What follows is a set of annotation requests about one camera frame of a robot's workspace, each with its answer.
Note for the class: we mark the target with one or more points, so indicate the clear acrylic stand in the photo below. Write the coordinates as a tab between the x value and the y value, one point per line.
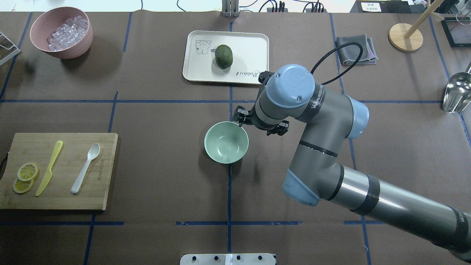
8	49

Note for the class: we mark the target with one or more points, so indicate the black picture frame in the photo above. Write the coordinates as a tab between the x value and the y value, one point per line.
458	33

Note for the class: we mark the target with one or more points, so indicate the yellow plastic knife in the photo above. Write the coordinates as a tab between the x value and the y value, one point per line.
48	172

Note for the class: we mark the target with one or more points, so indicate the grey folded cloth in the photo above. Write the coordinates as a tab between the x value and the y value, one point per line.
349	54

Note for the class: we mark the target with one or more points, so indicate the white plastic spoon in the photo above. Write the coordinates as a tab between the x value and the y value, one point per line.
92	153

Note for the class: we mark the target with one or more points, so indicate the green avocado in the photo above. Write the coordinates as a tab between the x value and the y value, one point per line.
223	56

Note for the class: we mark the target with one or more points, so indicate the wooden stand with pole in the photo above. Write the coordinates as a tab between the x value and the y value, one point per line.
407	37

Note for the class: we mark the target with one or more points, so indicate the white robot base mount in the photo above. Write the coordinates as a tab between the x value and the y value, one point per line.
229	259

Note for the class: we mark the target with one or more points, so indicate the wooden cutting board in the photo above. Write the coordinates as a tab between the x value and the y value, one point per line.
38	148

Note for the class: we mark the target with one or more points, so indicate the pink bowl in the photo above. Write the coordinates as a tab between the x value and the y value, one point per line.
49	21

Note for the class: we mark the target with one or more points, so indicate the metal scoop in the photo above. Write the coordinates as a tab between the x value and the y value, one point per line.
457	94

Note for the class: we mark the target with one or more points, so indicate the clear ice cubes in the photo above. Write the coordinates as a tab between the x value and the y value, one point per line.
68	34

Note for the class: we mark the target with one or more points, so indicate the white rabbit tray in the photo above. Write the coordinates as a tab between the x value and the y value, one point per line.
250	57

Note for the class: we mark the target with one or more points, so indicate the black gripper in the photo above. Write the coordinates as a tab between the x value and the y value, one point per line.
243	116

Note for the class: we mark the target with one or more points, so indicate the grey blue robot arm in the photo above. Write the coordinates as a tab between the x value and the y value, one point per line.
314	173

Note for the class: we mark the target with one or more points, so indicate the light green bowl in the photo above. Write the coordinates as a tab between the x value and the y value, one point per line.
226	142

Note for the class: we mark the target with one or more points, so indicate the grey metal clamp post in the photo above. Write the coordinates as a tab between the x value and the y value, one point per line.
230	8

